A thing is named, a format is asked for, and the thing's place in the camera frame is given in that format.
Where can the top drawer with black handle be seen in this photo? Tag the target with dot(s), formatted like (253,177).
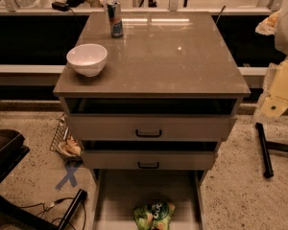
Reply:
(149,128)

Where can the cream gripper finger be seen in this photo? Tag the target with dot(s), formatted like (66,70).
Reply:
(268,25)
(273,102)

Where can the white ceramic bowl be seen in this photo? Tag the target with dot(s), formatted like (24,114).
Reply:
(88,59)

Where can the grey drawer cabinet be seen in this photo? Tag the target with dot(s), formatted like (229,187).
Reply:
(166,63)

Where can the blue silver energy drink can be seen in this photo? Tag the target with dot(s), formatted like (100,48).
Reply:
(114,17)

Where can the green rice chip bag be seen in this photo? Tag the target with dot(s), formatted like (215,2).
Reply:
(155,216)

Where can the open bottom drawer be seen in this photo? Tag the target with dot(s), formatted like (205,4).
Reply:
(119,192)

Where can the middle drawer with black handle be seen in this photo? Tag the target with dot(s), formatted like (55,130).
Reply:
(151,160)

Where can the drawer with black handle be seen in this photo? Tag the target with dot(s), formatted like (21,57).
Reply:
(149,128)
(151,160)

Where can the wire basket with items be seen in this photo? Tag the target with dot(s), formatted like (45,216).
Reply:
(64,144)

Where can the black chair base left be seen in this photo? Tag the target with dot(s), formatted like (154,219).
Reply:
(12,151)

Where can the blue tape cross mark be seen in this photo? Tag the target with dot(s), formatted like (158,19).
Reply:
(70,168)

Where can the black floor stand bar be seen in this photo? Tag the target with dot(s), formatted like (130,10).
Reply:
(265,147)

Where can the black power adapter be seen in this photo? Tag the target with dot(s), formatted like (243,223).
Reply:
(59,6)

